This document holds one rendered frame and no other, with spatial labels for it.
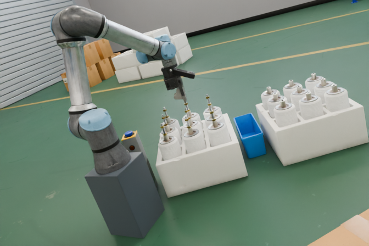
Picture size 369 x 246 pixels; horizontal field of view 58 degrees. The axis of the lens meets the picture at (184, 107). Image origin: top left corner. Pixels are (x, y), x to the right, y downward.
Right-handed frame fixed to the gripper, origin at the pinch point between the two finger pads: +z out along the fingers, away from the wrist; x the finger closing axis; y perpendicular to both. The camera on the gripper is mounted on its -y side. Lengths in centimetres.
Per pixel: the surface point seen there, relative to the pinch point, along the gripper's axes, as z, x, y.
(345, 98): 12, 25, -70
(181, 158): 16.6, 31.5, 6.5
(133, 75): 27, -271, 90
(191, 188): 32.4, 31.6, 6.6
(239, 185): 34, 36, -15
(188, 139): 10.0, 28.0, 1.1
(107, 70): 22, -359, 150
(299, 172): 34, 38, -42
